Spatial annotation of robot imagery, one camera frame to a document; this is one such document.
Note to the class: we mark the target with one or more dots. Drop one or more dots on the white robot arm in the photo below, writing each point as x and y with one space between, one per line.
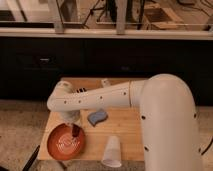
167 109

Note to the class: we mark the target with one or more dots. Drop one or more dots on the black cabinet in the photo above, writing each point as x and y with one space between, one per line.
30 67

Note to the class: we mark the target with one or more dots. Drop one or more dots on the wooden table board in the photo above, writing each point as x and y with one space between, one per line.
110 133

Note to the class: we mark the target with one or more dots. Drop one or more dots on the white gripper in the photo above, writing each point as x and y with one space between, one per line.
71 117

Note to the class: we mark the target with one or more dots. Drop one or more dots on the blue sponge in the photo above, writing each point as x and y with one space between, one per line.
97 116

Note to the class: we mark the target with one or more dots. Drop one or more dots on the clear plastic cup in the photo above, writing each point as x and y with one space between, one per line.
112 153

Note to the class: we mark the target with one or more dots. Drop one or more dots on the dark red pepper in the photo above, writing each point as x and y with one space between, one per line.
75 130

